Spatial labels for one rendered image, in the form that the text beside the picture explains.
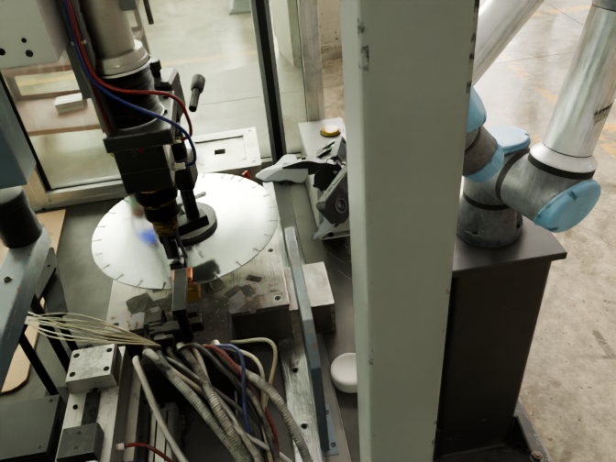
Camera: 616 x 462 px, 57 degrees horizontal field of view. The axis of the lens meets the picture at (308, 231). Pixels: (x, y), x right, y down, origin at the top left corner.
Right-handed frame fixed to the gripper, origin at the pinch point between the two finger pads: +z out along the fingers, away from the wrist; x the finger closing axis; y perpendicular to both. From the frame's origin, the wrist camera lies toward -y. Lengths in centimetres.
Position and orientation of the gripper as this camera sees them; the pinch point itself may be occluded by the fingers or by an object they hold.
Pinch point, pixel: (282, 212)
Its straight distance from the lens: 94.8
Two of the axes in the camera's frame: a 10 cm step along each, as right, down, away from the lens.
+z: -7.7, 4.0, 5.1
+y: 1.8, -6.2, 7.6
